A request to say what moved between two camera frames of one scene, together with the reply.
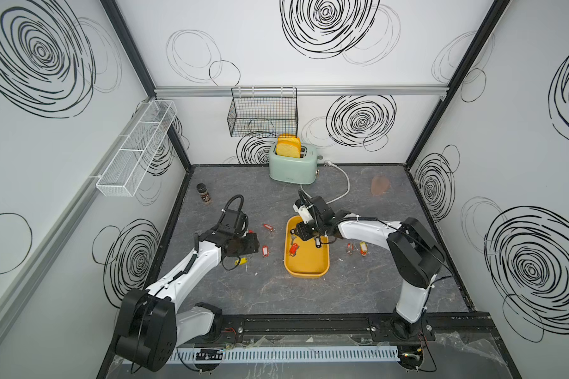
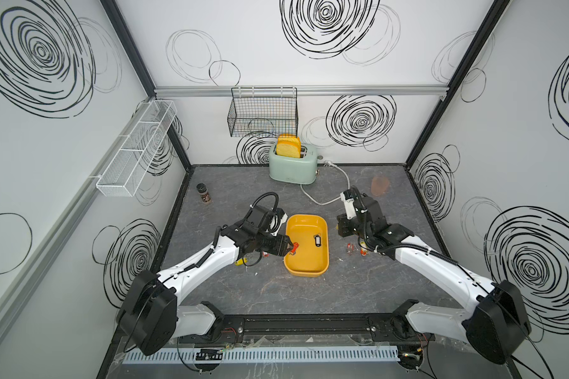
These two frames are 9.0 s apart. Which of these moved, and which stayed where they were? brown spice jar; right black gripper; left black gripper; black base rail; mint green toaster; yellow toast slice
Moved: left black gripper; right black gripper
Stayed: yellow toast slice; mint green toaster; black base rail; brown spice jar
